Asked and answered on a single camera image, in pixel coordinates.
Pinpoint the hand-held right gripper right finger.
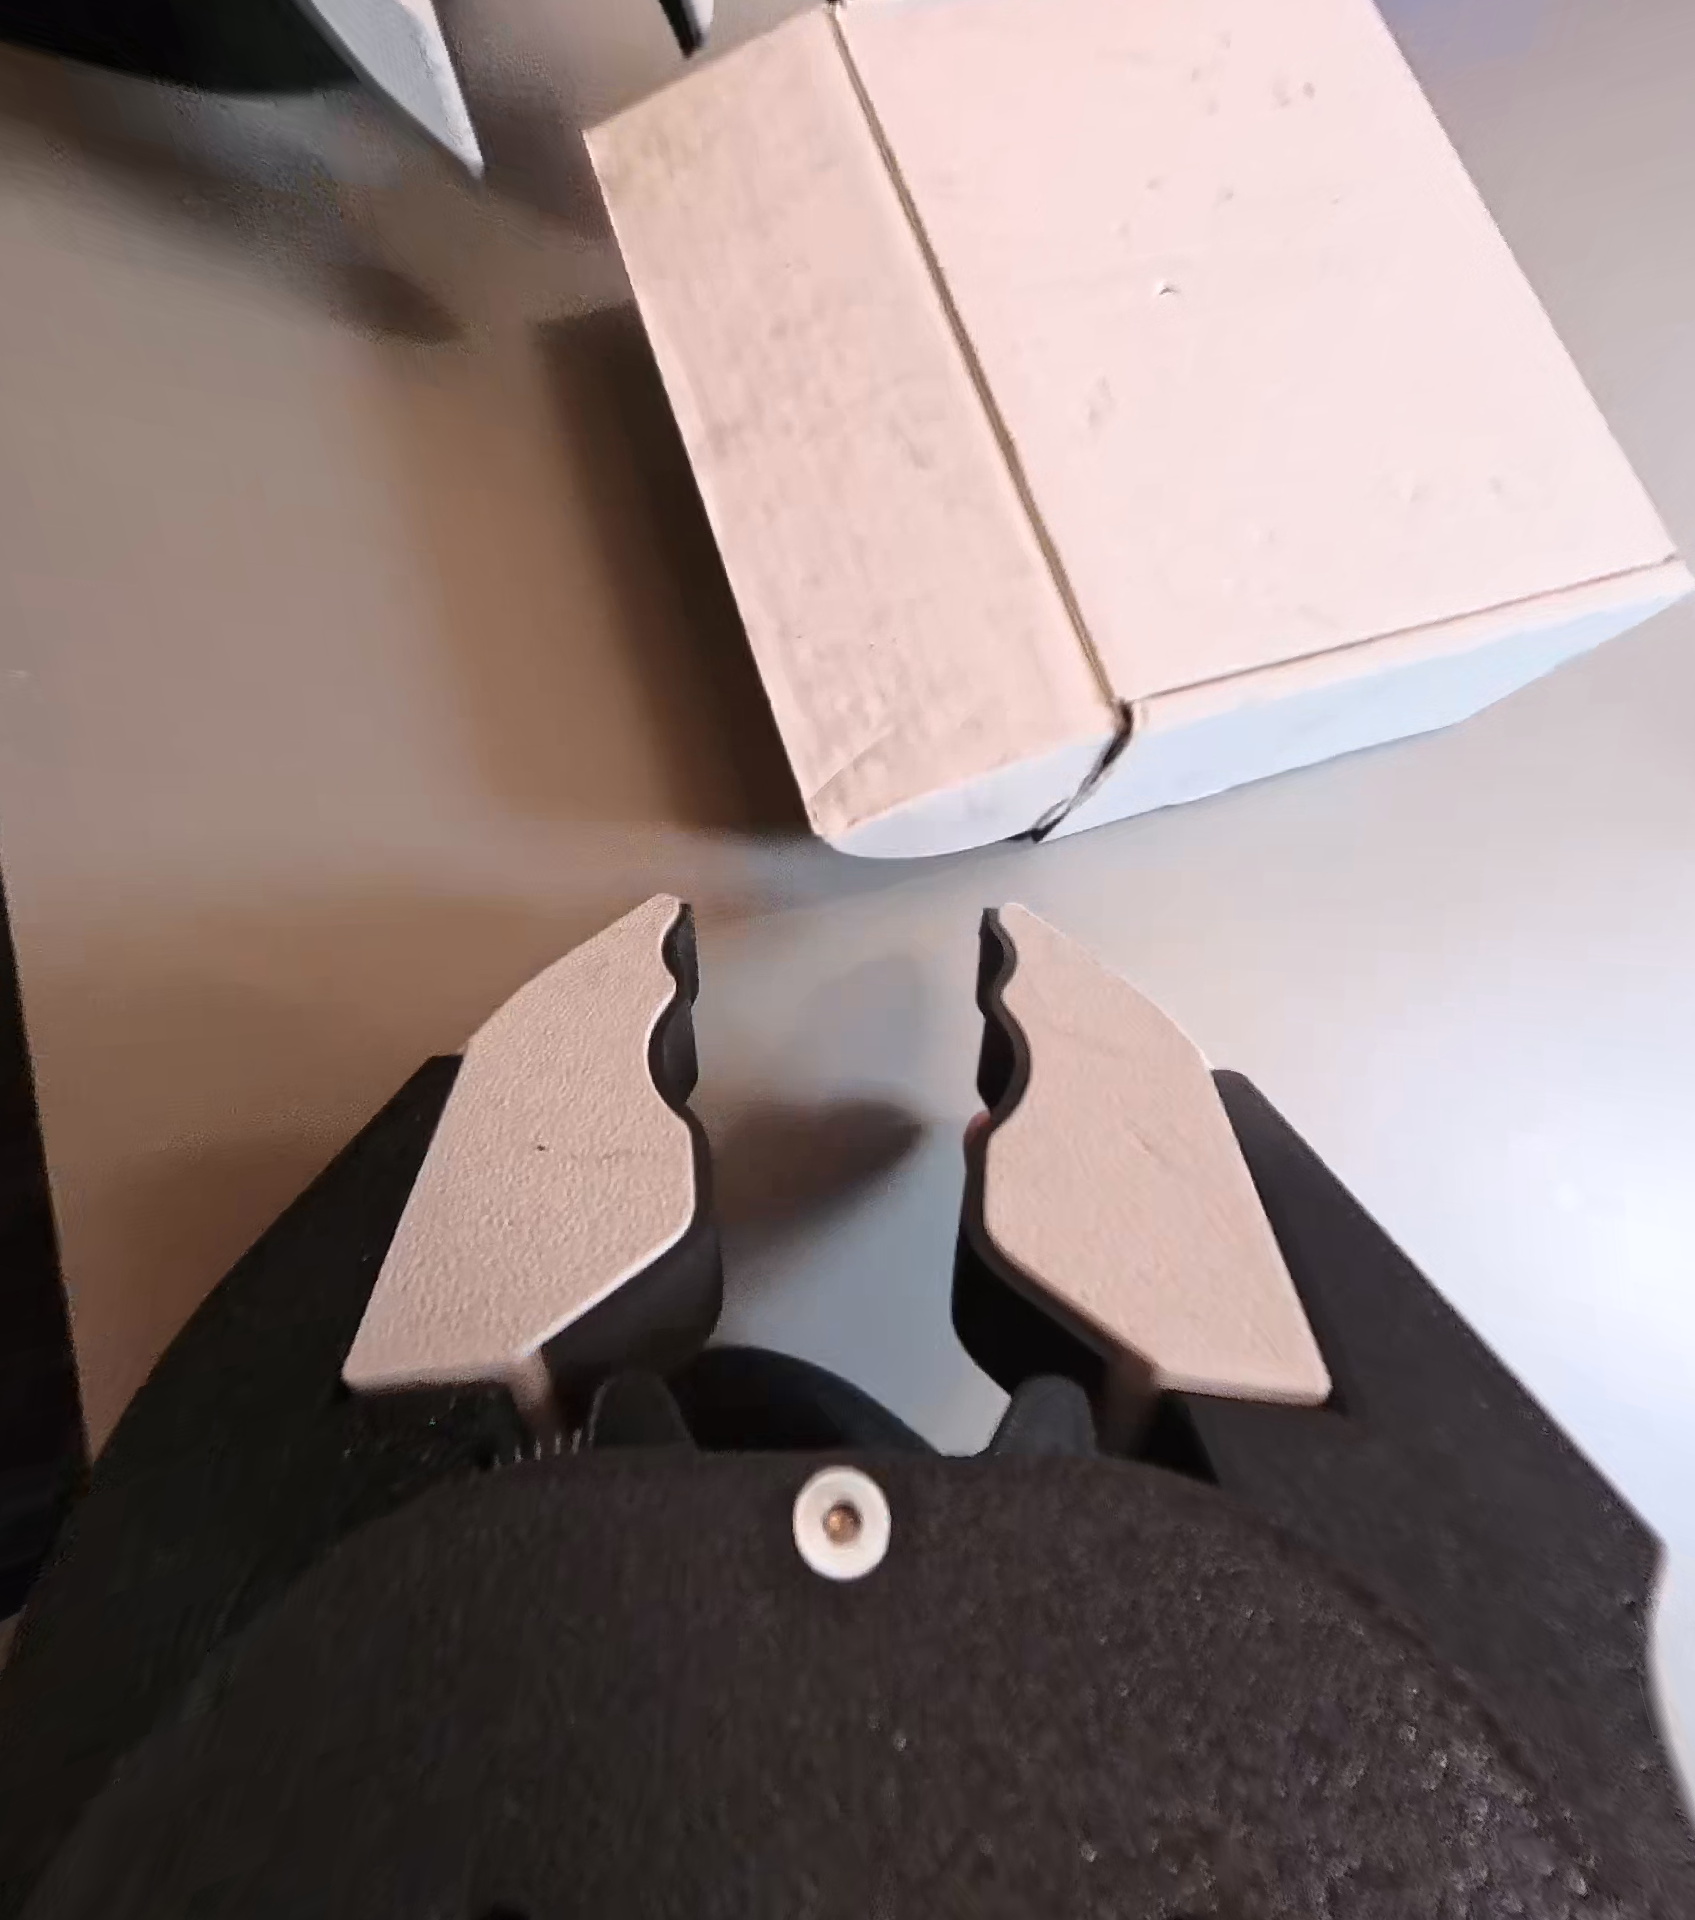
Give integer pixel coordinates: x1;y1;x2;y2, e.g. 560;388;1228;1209
950;906;1331;1450

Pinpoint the white cardboard box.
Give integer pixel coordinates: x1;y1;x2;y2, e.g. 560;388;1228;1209
584;0;1695;862

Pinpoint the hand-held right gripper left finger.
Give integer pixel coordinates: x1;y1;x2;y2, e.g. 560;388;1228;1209
343;895;725;1427

